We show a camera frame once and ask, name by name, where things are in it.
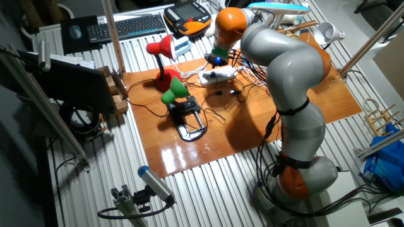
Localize white lumpy object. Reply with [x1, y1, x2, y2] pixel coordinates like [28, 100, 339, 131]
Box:
[203, 21, 217, 38]

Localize black white-lamp power cord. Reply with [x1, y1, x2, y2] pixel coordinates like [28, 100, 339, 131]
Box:
[229, 67, 272, 104]

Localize white power strip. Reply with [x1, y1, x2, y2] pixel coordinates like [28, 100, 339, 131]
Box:
[197, 64, 238, 86]

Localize white cable bundle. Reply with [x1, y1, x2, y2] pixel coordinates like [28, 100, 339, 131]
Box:
[231, 58, 269, 89]

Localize blue grey computer mouse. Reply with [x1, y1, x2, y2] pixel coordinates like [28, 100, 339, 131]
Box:
[69, 25, 83, 41]

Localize orange black teach pendant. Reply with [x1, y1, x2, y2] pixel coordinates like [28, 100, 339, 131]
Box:
[163, 1, 213, 38]

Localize beige cord loop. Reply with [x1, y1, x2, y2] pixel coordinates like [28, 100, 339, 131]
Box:
[362, 98, 380, 114]

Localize brown wooden stick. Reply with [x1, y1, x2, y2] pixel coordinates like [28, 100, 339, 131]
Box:
[276, 20, 318, 34]

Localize black office chair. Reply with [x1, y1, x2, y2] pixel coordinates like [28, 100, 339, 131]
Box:
[353, 0, 404, 44]

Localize aluminium profile camera mount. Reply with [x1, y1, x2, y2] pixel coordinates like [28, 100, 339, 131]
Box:
[110, 184, 152, 227]

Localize black keyboard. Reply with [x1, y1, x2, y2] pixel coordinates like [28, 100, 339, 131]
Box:
[86, 13, 167, 44]

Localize stacked wooden blocks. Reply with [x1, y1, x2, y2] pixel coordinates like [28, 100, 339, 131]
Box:
[96, 65, 129, 116]

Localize white round lamp base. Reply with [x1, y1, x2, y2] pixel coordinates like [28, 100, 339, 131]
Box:
[314, 21, 347, 45]

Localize brown cardboard sheet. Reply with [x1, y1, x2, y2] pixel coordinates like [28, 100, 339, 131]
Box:
[372, 31, 404, 102]

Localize black red-lamp power cord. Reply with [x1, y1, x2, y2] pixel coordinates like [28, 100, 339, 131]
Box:
[126, 69, 222, 119]

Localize silver camera on bar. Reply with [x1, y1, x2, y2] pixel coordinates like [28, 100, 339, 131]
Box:
[37, 40, 52, 73]

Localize black flat box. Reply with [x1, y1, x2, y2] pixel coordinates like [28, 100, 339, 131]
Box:
[367, 206, 404, 227]

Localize green printed wrist mount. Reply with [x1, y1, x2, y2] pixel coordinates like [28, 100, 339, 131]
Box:
[210, 46, 230, 60]

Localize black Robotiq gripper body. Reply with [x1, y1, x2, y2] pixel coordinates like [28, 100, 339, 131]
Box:
[206, 54, 229, 68]

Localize wooden peg rack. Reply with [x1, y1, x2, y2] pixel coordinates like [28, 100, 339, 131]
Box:
[364, 103, 404, 137]

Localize glossy wooden board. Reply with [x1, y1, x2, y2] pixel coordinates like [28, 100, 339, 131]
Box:
[122, 31, 363, 180]

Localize aluminium profile bar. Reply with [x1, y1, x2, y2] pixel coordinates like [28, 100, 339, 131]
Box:
[353, 128, 404, 160]

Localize black camera cable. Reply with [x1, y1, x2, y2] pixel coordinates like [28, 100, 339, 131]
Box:
[97, 201, 173, 221]

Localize black green-lamp power cord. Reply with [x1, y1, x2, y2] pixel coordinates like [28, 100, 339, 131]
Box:
[200, 90, 227, 129]

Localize wooden post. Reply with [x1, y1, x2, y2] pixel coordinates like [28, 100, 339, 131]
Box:
[101, 0, 127, 74]

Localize black round fan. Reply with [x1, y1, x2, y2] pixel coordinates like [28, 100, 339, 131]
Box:
[224, 0, 252, 9]

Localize red gooseneck desk lamp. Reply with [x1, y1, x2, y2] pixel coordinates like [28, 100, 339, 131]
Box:
[145, 33, 183, 93]

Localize black mouse pad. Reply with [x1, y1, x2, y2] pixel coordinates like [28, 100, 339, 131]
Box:
[60, 15, 104, 55]

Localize braided iron cord white plug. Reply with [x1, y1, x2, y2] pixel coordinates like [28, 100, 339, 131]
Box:
[175, 52, 210, 79]

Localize blue plastic bag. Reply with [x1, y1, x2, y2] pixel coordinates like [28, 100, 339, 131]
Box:
[359, 122, 404, 194]

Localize light blue white box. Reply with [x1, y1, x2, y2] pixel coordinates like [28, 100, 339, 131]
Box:
[174, 36, 193, 58]

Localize black C-clamp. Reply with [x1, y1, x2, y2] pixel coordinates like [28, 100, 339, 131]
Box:
[160, 75, 208, 143]

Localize black flat panel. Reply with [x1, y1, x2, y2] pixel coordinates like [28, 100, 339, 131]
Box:
[17, 50, 116, 115]

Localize silver camera blue cap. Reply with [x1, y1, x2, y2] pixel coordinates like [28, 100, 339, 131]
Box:
[137, 165, 176, 206]

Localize slanted aluminium bar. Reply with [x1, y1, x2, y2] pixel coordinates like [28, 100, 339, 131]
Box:
[0, 44, 91, 173]

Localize aluminium frame post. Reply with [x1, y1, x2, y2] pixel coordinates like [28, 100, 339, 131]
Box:
[338, 2, 404, 78]

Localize black round cable roll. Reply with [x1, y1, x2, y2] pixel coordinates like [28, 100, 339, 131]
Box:
[58, 100, 107, 138]

